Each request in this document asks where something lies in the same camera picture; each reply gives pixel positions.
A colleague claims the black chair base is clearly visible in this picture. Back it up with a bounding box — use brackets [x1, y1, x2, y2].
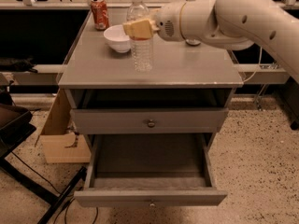
[0, 73, 88, 224]

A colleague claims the grey upper drawer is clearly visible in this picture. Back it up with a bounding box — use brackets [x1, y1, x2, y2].
[70, 108, 228, 134]

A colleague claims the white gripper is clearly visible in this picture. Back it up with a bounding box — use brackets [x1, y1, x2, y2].
[122, 2, 185, 41]

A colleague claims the metal railing frame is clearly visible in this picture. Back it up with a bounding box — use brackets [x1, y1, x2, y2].
[0, 0, 299, 86]

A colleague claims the white green soda can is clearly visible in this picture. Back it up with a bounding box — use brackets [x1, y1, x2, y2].
[185, 39, 201, 46]

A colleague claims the red soda can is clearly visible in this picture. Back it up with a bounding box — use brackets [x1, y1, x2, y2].
[91, 0, 109, 31]

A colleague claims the grey drawer cabinet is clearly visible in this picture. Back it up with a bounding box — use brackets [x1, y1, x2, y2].
[57, 6, 244, 142]

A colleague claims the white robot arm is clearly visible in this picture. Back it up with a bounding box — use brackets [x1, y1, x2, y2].
[123, 0, 299, 82]

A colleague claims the white ceramic bowl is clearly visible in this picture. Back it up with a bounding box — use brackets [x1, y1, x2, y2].
[104, 25, 131, 53]

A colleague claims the white cable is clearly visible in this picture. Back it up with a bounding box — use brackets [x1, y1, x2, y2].
[243, 45, 264, 83]

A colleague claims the cardboard box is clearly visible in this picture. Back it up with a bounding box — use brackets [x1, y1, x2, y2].
[39, 90, 91, 163]

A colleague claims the grey open lower drawer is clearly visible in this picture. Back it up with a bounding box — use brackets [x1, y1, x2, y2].
[75, 133, 227, 207]

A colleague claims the clear plastic water bottle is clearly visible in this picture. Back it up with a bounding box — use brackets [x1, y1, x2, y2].
[126, 0, 153, 72]

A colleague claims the black floor cable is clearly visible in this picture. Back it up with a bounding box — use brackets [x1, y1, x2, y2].
[11, 151, 99, 224]

